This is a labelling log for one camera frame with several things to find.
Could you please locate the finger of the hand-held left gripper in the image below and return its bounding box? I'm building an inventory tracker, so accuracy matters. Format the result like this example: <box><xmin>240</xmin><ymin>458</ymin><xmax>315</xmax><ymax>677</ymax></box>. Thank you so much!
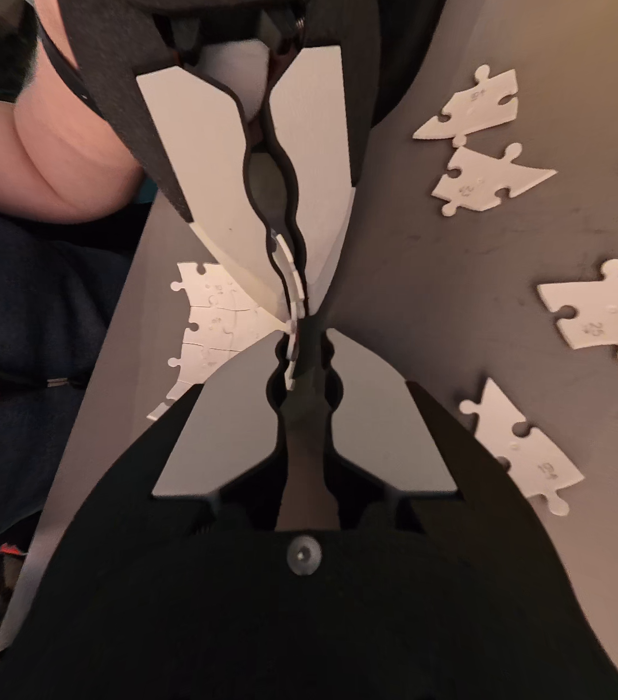
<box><xmin>134</xmin><ymin>66</ymin><xmax>299</xmax><ymax>318</ymax></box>
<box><xmin>269</xmin><ymin>46</ymin><xmax>356</xmax><ymax>318</ymax></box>

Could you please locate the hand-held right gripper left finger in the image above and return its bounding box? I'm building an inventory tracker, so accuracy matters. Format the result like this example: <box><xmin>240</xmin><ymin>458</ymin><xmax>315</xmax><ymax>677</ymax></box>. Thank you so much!
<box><xmin>152</xmin><ymin>334</ymin><xmax>293</xmax><ymax>502</ymax></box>

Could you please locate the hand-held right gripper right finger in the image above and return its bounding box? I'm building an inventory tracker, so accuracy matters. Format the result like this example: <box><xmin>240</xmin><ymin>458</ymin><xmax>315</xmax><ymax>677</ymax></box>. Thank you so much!
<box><xmin>320</xmin><ymin>328</ymin><xmax>460</xmax><ymax>502</ymax></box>

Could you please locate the assembled white puzzle section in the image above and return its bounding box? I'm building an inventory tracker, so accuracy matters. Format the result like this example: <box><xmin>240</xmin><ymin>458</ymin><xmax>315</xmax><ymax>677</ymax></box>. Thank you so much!
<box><xmin>145</xmin><ymin>261</ymin><xmax>293</xmax><ymax>422</ymax></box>

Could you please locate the white puzzle piece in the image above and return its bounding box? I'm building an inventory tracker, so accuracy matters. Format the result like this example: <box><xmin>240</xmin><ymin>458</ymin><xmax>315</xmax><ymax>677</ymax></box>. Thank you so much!
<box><xmin>271</xmin><ymin>230</ymin><xmax>310</xmax><ymax>389</ymax></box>

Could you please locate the person's left forearm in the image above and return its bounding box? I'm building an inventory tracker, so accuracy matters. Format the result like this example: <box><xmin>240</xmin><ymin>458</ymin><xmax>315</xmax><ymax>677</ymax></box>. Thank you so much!
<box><xmin>0</xmin><ymin>93</ymin><xmax>146</xmax><ymax>225</ymax></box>

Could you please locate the scattered loose puzzle pieces group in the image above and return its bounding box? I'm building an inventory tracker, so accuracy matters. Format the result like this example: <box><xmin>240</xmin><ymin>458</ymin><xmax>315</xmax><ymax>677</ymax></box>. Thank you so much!
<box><xmin>413</xmin><ymin>64</ymin><xmax>618</xmax><ymax>517</ymax></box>

